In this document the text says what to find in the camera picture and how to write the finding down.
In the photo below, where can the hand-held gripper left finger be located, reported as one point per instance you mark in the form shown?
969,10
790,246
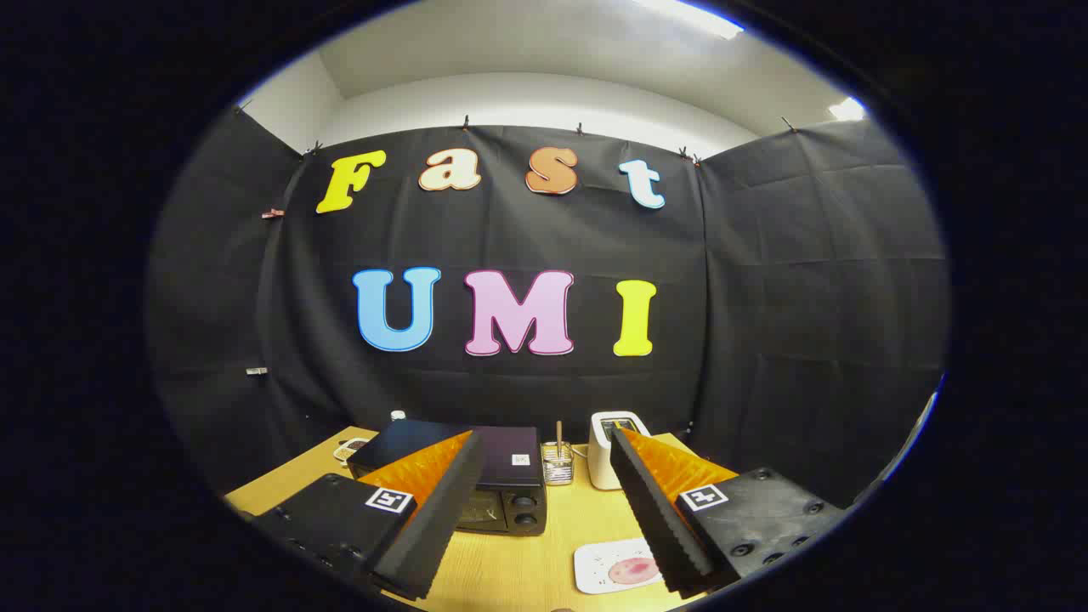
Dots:
438,518

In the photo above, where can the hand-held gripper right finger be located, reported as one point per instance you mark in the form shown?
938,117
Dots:
654,518

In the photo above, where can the pink ham slice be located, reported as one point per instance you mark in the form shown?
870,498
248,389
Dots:
633,571

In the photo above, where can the white square plate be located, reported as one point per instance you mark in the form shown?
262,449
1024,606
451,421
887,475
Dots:
595,565

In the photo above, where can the black toaster oven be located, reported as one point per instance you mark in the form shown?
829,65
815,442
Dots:
510,476

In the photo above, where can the white toaster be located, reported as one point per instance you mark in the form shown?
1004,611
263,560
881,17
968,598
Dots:
602,459

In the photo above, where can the wooden stick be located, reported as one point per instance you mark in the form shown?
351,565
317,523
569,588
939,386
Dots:
559,432

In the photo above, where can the black backdrop cloth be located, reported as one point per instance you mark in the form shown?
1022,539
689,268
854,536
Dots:
765,297

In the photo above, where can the ceiling light panel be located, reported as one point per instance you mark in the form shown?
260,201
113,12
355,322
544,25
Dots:
847,109

